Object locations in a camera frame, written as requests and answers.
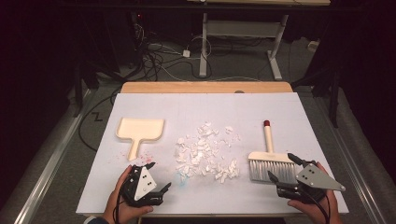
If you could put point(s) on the small white floor box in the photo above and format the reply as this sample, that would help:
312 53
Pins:
313 45

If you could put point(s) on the wooden table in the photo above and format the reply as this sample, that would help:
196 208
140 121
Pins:
186 87

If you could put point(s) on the cream dustpan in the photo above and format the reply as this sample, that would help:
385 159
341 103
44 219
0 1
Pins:
140 129

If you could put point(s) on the pile of white paper scraps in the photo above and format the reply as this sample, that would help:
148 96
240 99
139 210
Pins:
199 152

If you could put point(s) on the white metal desk frame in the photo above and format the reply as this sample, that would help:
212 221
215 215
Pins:
243 28

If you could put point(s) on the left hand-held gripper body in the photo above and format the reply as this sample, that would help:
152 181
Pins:
144 183

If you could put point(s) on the person's left hand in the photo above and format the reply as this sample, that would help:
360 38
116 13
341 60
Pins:
116 205

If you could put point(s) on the white foam board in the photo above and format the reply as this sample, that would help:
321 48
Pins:
218 109

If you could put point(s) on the person's right hand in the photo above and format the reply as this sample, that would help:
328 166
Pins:
333 208

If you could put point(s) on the black stand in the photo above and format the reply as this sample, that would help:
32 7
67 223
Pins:
334 99
78 93

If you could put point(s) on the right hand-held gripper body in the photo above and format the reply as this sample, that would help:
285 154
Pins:
317 179

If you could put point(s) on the metal floor rail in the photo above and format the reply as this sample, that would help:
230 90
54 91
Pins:
46 183
358 186

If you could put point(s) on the cream brush with red cap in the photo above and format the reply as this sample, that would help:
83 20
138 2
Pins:
269 140

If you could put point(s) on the scattered red crumbs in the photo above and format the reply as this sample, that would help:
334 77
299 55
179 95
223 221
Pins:
145 158

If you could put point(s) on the white power adapter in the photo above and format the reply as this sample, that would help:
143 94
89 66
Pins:
186 53

